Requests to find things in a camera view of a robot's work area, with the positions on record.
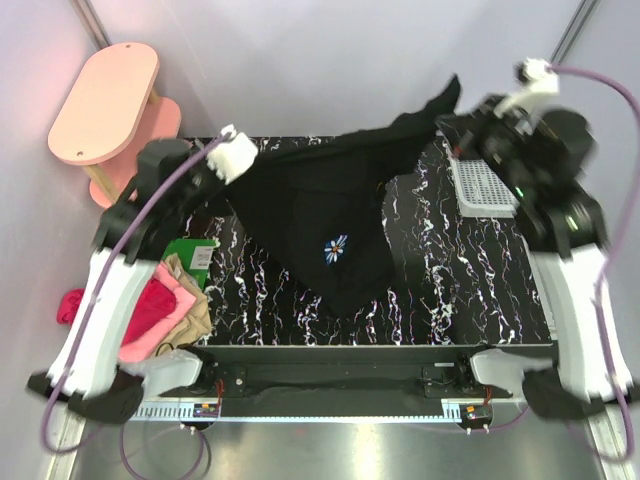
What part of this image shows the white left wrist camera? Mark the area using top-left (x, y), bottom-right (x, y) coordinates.
top-left (206, 124), bottom-right (258, 185)

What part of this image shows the beige t shirt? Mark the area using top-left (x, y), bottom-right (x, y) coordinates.
top-left (156, 253), bottom-right (212, 356)

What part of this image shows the magenta red t shirt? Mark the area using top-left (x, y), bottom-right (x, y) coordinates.
top-left (56, 279), bottom-right (177, 345)

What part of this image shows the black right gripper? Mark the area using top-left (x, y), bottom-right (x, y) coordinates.
top-left (439, 93), bottom-right (541, 199)

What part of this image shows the light pink t shirt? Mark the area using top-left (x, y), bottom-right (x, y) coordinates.
top-left (118, 263), bottom-right (195, 363)

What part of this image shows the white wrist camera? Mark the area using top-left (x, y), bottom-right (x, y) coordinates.
top-left (493, 58), bottom-right (559, 118)
top-left (206, 124), bottom-right (258, 185)

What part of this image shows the green plastic folder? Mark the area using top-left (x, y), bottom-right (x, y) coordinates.
top-left (162, 238), bottom-right (220, 289)

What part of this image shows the pink three-tier shelf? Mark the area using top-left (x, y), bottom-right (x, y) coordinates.
top-left (48, 42), bottom-right (182, 208)

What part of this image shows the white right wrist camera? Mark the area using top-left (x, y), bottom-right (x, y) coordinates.
top-left (493, 58), bottom-right (559, 118)

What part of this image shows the white plastic basket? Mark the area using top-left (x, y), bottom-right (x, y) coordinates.
top-left (443, 137), bottom-right (517, 219)

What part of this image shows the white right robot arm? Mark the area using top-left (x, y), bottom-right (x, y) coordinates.
top-left (437, 98), bottom-right (639, 421)

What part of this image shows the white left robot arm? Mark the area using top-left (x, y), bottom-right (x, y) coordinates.
top-left (27, 135), bottom-right (256, 425)

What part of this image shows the black t shirt flower print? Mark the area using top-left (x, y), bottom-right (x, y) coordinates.
top-left (226, 76), bottom-right (461, 316)

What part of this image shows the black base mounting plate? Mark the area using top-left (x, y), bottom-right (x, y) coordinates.
top-left (158, 344), bottom-right (515, 417)

